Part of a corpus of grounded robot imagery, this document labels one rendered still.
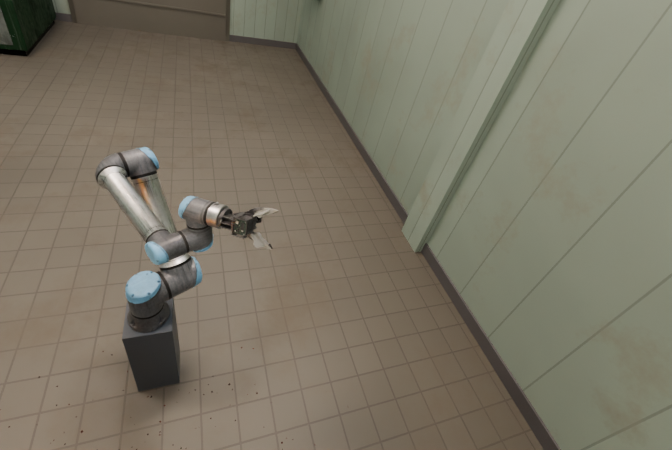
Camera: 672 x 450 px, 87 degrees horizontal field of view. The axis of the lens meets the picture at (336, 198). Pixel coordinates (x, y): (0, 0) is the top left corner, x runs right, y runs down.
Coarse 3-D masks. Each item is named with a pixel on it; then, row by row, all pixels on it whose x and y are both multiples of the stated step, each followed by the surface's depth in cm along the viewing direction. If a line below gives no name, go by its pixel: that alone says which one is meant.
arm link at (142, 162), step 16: (128, 160) 157; (144, 160) 161; (128, 176) 161; (144, 176) 162; (144, 192) 163; (160, 192) 168; (160, 208) 167; (176, 272) 172; (192, 272) 177; (176, 288) 172
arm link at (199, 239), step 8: (184, 232) 132; (192, 232) 132; (200, 232) 132; (208, 232) 135; (192, 240) 132; (200, 240) 134; (208, 240) 137; (192, 248) 133; (200, 248) 136; (208, 248) 138
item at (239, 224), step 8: (224, 216) 126; (232, 216) 128; (240, 216) 124; (248, 216) 127; (224, 224) 127; (232, 224) 123; (240, 224) 123; (248, 224) 123; (232, 232) 124; (240, 232) 124; (248, 232) 125
